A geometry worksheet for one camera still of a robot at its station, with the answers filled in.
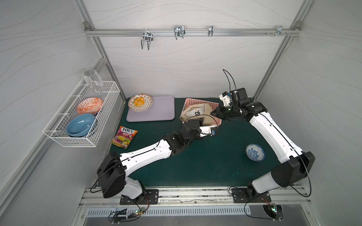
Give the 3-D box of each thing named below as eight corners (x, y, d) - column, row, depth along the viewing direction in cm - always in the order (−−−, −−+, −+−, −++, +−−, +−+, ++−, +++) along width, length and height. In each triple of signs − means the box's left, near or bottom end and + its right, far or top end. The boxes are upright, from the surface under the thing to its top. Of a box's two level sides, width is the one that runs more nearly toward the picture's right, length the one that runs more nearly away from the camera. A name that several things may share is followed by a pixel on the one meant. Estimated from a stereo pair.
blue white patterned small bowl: (248, 161, 86) (250, 159, 84) (243, 145, 93) (245, 143, 91) (265, 161, 86) (267, 159, 84) (259, 145, 93) (261, 143, 91)
